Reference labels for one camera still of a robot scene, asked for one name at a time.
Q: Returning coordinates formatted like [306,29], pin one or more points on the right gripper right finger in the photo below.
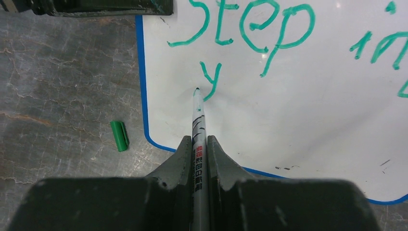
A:
[225,197]

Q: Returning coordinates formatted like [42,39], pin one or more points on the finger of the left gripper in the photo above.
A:
[89,8]

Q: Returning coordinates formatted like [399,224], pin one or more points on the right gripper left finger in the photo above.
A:
[168,202]

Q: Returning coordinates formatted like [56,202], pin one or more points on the green whiteboard marker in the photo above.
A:
[200,201]

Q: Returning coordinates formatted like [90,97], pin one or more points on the green marker cap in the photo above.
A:
[120,135]

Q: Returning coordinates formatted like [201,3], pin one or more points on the blue framed whiteboard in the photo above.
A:
[292,88]

